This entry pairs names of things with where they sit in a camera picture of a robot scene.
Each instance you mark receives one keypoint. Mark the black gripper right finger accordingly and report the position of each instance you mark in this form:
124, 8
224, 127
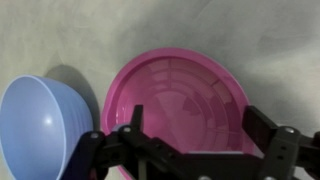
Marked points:
283, 146

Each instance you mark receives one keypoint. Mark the blue plastic bowl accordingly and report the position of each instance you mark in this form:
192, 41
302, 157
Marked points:
36, 126

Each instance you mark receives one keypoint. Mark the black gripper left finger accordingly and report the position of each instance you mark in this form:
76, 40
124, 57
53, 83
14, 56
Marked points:
100, 150

